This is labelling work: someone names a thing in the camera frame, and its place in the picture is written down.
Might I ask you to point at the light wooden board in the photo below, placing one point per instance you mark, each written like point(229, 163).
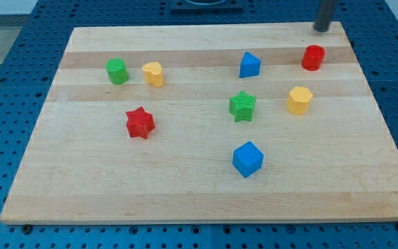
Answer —
point(335, 163)

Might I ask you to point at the green star block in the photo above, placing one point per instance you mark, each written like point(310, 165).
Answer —
point(242, 106)

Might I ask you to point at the blue cube block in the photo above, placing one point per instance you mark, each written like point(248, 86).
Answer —
point(247, 159)

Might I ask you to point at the red star block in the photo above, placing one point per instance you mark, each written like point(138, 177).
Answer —
point(140, 123)

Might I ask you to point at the yellow heart block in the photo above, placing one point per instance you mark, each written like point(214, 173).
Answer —
point(153, 74)

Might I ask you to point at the blue triangular prism block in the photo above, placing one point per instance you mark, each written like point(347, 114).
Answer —
point(249, 66)

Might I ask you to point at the green cylinder block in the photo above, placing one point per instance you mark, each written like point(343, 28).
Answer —
point(117, 71)

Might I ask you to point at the yellow hexagon block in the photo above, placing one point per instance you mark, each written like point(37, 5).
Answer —
point(299, 99)

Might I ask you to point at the red cylinder block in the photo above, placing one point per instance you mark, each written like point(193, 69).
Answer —
point(313, 57)

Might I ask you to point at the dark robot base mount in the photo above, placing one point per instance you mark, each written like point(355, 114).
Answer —
point(204, 5)

